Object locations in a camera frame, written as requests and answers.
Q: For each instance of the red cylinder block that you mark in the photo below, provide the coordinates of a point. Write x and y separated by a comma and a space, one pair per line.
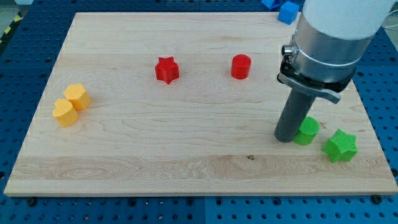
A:
240, 68

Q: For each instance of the blue cube block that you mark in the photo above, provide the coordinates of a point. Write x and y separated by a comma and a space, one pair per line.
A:
288, 12

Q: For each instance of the yellow hexagon block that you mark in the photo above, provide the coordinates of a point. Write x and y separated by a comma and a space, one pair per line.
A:
78, 96

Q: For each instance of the red star block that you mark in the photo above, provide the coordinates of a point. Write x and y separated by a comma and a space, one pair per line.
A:
167, 69

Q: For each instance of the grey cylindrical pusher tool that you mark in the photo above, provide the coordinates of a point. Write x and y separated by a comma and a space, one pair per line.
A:
295, 110

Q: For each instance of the wooden board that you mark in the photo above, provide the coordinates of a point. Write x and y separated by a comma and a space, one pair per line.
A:
206, 133

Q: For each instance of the green cylinder block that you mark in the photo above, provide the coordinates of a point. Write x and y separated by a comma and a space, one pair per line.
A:
307, 131

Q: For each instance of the yellow heart block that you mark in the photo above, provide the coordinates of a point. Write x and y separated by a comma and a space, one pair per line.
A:
65, 113

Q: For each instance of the blue block at edge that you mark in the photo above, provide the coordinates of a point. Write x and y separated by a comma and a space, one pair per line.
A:
272, 4

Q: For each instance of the green star block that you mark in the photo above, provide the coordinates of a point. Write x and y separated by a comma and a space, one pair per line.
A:
341, 146

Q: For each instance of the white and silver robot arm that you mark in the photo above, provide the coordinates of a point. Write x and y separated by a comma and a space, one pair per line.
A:
319, 62

